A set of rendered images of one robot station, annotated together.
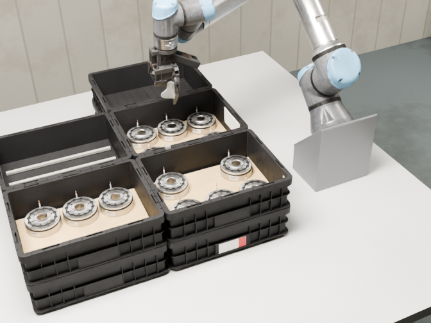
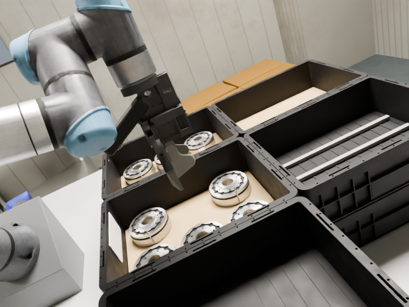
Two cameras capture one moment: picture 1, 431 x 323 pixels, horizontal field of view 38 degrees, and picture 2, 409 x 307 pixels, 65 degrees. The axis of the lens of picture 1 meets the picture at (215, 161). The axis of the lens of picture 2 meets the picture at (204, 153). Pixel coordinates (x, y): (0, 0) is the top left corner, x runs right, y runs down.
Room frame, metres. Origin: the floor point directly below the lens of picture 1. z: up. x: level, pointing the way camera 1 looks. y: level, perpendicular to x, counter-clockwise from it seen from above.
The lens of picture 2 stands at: (2.31, 0.37, 1.33)
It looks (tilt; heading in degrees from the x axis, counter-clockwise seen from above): 29 degrees down; 197
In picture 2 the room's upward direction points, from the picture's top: 23 degrees counter-clockwise
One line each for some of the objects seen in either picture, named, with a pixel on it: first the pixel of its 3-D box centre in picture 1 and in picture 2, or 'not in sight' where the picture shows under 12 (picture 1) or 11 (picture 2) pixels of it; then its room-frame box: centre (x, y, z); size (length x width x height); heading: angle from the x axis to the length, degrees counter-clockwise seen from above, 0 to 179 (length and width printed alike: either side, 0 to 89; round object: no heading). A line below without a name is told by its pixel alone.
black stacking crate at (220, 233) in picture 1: (213, 210); not in sight; (1.50, 0.01, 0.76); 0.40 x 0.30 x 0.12; 113
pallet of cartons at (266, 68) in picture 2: not in sight; (244, 108); (-0.27, 0.06, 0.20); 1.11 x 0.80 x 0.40; 114
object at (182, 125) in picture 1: (172, 127); (203, 239); (1.84, 0.15, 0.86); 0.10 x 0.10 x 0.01
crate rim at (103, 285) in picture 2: (177, 122); (186, 201); (1.78, 0.13, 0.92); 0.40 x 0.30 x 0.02; 113
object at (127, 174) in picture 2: (256, 190); (137, 168); (1.47, -0.12, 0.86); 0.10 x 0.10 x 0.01
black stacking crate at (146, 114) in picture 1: (177, 134); (195, 218); (1.78, 0.13, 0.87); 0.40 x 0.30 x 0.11; 113
